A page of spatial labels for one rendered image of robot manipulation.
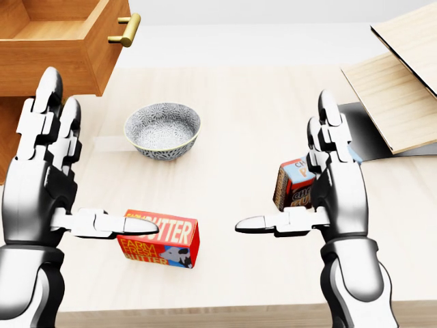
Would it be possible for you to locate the pale wooden board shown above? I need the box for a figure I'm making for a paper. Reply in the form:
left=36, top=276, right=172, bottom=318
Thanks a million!
left=340, top=51, right=437, bottom=156
left=370, top=1, right=437, bottom=97

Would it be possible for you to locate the wooden drawer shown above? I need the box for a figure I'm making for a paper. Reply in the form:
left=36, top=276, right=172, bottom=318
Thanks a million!
left=0, top=0, right=132, bottom=98

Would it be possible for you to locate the red butter box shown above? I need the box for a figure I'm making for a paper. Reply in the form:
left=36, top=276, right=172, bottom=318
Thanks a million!
left=116, top=209, right=200, bottom=269

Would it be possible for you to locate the brass drawer handle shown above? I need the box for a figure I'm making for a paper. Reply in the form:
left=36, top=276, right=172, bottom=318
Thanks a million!
left=107, top=12, right=142, bottom=48

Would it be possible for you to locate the chocolate pudding box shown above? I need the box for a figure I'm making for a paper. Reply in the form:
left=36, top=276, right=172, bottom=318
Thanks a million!
left=272, top=143, right=363, bottom=213

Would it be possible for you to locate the grey patterned bowl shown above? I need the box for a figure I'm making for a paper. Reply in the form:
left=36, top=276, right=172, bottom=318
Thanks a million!
left=123, top=102, right=202, bottom=161

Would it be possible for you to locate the wooden cabinet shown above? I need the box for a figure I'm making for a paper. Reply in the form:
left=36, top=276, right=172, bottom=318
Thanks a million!
left=0, top=95, right=38, bottom=185

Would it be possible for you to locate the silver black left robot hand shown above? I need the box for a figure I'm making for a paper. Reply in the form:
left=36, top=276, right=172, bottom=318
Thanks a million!
left=1, top=66, right=160, bottom=249

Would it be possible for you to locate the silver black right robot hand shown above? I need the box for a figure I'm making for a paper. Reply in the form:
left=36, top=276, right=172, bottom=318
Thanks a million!
left=234, top=89, right=370, bottom=242

